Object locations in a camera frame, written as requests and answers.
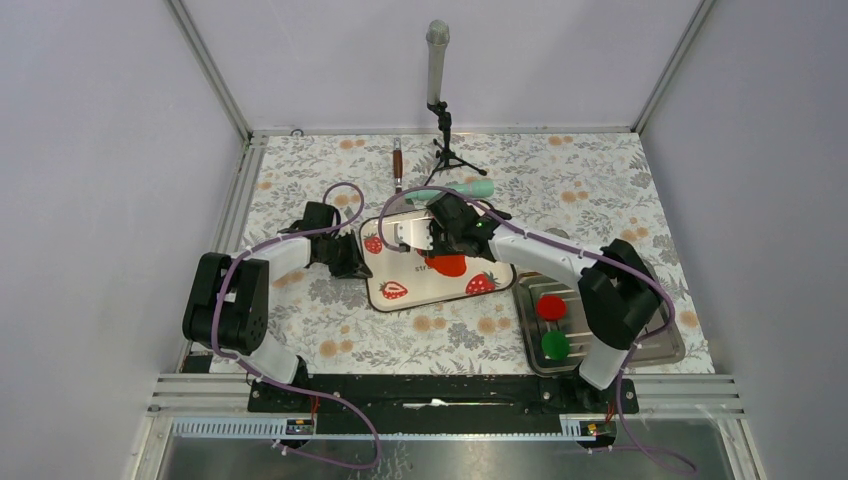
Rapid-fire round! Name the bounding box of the orange dough piece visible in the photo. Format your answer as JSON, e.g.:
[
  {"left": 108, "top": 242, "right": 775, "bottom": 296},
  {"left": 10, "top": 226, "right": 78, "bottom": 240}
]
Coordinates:
[{"left": 424, "top": 255, "right": 467, "bottom": 278}]

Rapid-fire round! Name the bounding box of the strawberry print white tray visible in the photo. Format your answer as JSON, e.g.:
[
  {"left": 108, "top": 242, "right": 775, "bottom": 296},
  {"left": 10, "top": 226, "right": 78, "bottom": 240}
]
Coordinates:
[{"left": 359, "top": 209, "right": 516, "bottom": 313}]

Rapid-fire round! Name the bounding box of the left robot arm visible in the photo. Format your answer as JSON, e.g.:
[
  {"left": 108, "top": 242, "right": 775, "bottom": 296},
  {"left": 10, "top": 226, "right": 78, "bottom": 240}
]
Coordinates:
[{"left": 182, "top": 201, "right": 373, "bottom": 411}]

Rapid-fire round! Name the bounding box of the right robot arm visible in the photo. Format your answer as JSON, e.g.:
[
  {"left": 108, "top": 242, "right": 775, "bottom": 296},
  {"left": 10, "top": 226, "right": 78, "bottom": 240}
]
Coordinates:
[{"left": 426, "top": 191, "right": 673, "bottom": 412}]

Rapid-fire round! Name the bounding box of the red dough disc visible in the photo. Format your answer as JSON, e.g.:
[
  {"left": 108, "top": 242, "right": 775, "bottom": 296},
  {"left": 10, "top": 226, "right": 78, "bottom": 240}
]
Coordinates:
[{"left": 535, "top": 295, "right": 568, "bottom": 322}]

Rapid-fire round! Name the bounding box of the green dough disc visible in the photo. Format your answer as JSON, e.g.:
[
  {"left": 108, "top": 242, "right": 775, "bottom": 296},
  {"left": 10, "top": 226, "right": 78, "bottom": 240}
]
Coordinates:
[{"left": 541, "top": 330, "right": 571, "bottom": 361}]

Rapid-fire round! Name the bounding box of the mint green rolling pin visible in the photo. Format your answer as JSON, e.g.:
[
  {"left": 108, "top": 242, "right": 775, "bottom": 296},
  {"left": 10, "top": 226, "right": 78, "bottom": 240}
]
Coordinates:
[{"left": 404, "top": 180, "right": 495, "bottom": 202}]

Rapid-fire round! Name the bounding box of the small round metal cup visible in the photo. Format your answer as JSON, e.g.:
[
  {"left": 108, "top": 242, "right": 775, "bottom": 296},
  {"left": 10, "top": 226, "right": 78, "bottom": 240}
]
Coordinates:
[{"left": 546, "top": 228, "right": 570, "bottom": 239}]

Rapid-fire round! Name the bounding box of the black tripod mic stand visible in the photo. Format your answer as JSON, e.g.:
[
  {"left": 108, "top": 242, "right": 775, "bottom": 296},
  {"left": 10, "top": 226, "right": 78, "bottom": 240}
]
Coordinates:
[{"left": 424, "top": 101, "right": 488, "bottom": 186}]

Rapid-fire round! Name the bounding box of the floral pattern table mat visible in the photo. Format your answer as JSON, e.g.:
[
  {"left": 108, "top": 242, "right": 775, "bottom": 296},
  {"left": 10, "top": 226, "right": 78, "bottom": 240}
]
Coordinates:
[{"left": 242, "top": 133, "right": 714, "bottom": 374}]

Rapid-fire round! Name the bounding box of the silver microphone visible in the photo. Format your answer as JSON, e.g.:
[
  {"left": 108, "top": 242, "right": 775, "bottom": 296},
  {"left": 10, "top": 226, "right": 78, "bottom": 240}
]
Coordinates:
[{"left": 425, "top": 19, "right": 450, "bottom": 106}]

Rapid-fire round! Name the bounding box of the stainless steel tray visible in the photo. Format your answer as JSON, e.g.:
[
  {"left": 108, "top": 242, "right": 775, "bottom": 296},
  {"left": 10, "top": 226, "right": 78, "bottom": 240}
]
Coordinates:
[{"left": 512, "top": 240, "right": 686, "bottom": 377}]

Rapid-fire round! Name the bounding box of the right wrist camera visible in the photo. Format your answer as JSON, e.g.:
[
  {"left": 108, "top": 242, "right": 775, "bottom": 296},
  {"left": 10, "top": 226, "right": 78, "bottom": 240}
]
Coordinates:
[{"left": 394, "top": 218, "right": 433, "bottom": 251}]

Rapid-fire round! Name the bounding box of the wooden handled metal scraper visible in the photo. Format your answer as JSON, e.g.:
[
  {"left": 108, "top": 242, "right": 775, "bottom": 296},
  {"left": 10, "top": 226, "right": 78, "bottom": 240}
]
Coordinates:
[{"left": 386, "top": 137, "right": 415, "bottom": 215}]

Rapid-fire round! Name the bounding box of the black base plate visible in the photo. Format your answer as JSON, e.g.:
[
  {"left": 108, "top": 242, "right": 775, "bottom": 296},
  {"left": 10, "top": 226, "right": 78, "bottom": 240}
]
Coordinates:
[{"left": 247, "top": 374, "right": 640, "bottom": 435}]

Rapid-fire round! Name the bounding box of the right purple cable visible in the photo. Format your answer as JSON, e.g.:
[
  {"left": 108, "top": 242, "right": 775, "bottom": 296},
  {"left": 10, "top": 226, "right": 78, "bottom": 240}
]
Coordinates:
[{"left": 377, "top": 186, "right": 701, "bottom": 480}]

